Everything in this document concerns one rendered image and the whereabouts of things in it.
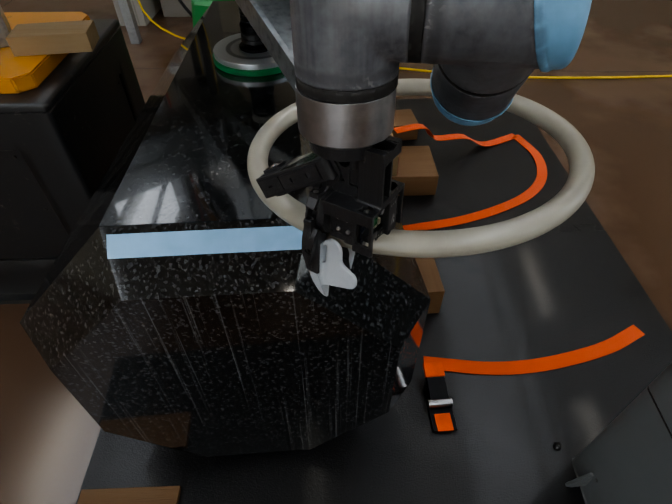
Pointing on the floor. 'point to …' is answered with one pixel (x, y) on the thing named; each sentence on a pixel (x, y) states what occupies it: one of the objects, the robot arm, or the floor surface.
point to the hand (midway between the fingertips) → (332, 272)
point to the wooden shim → (131, 495)
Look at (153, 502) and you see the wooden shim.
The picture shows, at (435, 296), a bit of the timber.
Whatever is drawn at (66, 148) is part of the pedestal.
